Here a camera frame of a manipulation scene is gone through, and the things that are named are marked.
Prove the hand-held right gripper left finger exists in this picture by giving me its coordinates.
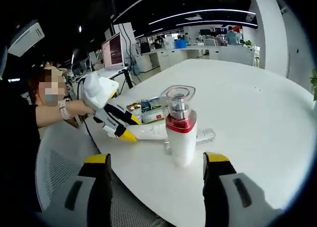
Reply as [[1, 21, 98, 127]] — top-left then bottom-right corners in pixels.
[[44, 153, 113, 227]]

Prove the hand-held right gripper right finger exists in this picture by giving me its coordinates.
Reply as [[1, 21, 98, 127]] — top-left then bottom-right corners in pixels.
[[202, 151, 273, 227]]

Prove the beige skincare tube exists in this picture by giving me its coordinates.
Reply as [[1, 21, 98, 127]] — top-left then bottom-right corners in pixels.
[[127, 124, 169, 141]]

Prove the small white skincare bottle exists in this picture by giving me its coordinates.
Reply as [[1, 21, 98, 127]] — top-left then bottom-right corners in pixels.
[[195, 128, 215, 146], [142, 109, 166, 124]]

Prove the red collar skincare pump bottle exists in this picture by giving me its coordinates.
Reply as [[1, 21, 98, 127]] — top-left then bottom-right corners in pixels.
[[159, 85, 198, 166]]

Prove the person's left hand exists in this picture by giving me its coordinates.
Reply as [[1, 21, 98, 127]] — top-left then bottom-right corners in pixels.
[[70, 99, 95, 118]]

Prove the gold foil packet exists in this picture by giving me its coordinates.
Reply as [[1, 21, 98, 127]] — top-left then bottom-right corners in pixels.
[[125, 102, 142, 112]]

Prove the silver blue packet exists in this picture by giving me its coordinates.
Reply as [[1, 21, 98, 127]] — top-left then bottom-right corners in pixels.
[[140, 96, 162, 113]]

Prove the white wristwatch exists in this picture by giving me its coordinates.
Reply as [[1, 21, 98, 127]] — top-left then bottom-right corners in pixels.
[[58, 98, 73, 121]]

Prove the computer monitor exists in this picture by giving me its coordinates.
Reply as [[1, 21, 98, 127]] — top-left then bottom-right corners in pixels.
[[101, 32, 125, 71]]

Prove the grey mesh office chair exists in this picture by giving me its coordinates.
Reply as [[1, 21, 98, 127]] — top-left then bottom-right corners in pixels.
[[36, 124, 169, 227]]

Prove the ceiling air unit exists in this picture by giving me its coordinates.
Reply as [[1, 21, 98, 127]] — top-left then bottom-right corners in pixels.
[[7, 19, 46, 56]]

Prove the person's own body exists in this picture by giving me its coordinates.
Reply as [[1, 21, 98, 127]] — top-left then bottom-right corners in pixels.
[[0, 63, 75, 213]]

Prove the green potted plant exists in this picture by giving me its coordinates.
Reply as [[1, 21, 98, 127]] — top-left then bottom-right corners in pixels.
[[309, 68, 317, 101]]

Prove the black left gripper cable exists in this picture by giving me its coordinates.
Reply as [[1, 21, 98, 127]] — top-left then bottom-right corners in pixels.
[[74, 77, 93, 138]]

